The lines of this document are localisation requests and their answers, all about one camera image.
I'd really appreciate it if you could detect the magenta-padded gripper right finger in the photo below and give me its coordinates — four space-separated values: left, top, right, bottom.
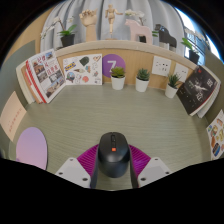
128 143 172 189

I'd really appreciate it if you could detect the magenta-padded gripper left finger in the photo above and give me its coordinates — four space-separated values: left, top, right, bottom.
54 143 100 190

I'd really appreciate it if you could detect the black computer mouse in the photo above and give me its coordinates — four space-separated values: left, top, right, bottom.
97 131 131 179

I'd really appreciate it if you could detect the purple mouse pad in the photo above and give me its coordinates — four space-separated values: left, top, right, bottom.
15 126 49 171

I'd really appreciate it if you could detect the colourful food sticker card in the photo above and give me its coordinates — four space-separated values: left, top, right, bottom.
206 109 224 161

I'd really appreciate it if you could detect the beige booklet with red text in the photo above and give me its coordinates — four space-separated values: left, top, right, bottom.
0 90 28 143

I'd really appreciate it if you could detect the small succulent in white pot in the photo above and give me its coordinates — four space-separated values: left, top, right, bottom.
134 68 151 93
110 66 127 91
164 73 182 99

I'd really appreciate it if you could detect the black-cover book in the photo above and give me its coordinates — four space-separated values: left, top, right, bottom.
175 65 218 117

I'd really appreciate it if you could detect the red-spined book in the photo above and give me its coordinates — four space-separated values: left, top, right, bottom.
24 60 48 104

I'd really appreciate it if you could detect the photo-cover magazine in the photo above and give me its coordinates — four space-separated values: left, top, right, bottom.
25 48 67 104

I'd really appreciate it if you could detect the white card with stickers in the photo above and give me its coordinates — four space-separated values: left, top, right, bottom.
62 53 104 86

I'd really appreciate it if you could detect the brown book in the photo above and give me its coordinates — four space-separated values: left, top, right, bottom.
20 64 35 101

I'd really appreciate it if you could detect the thick white book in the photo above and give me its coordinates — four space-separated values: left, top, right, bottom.
15 60 36 105

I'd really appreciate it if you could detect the round purple number sign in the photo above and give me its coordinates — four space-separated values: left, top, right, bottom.
101 53 127 79

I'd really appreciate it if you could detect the white orchid in black pot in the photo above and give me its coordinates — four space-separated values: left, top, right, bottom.
124 8 148 44
40 16 78 48
180 28 208 65

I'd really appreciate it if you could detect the light wooden desk shelf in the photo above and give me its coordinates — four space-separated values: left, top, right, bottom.
19 39 201 101

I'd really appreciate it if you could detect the black horse figure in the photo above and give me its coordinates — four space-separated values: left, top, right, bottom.
154 23 178 51

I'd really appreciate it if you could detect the pink horse figure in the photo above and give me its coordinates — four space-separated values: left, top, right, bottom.
124 18 154 45

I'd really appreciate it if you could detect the dark-framed window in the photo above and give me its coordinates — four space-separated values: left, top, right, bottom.
174 6 218 58

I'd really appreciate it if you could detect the wooden hand model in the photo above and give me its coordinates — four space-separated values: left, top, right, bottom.
78 8 98 43

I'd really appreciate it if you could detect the wooden mannequin figure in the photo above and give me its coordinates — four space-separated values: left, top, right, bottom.
104 3 124 41

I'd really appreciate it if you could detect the grey curtain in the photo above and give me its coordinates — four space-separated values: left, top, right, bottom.
39 0 189 54

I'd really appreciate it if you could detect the white wall socket plate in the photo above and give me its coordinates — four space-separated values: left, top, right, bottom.
151 55 172 78
173 63 190 83

